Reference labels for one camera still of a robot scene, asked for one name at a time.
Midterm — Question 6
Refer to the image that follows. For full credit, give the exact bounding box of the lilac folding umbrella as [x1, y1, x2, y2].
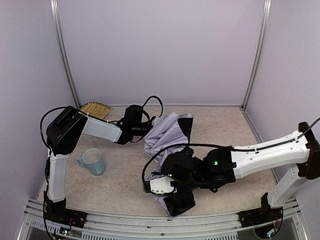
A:
[144, 112, 196, 217]

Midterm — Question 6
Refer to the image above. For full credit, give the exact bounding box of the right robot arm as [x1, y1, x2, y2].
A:
[161, 122, 320, 227]

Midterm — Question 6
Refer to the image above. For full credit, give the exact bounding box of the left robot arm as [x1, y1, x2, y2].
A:
[40, 105, 155, 227]

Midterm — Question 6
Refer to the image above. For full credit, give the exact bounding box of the yellow woven mat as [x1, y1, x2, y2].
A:
[80, 101, 112, 120]

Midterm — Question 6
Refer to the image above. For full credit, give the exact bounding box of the light blue mug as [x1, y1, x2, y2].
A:
[77, 148, 106, 177]

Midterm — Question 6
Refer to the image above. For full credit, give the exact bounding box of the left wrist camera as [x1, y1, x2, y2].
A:
[150, 116, 159, 126]

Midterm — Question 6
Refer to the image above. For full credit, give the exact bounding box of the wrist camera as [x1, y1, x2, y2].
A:
[150, 116, 159, 126]
[142, 176, 177, 195]

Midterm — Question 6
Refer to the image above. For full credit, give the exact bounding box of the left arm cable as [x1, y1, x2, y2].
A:
[39, 95, 165, 240]

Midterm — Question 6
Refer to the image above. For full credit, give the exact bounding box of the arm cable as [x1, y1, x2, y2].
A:
[39, 95, 165, 240]
[141, 121, 320, 193]

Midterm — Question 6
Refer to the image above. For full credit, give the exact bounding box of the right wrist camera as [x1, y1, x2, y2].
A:
[142, 176, 177, 195]

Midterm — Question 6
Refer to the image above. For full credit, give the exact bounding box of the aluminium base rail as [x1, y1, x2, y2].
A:
[17, 197, 308, 240]

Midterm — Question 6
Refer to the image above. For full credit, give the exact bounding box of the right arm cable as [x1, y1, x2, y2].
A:
[141, 121, 320, 193]

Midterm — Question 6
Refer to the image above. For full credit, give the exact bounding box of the right aluminium corner post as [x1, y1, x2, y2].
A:
[241, 0, 272, 112]

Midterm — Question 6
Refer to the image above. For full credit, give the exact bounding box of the aluminium corner post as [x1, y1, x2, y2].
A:
[49, 0, 82, 109]
[241, 0, 272, 112]

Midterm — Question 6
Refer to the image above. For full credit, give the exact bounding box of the left aluminium corner post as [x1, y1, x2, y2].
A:
[49, 0, 82, 109]

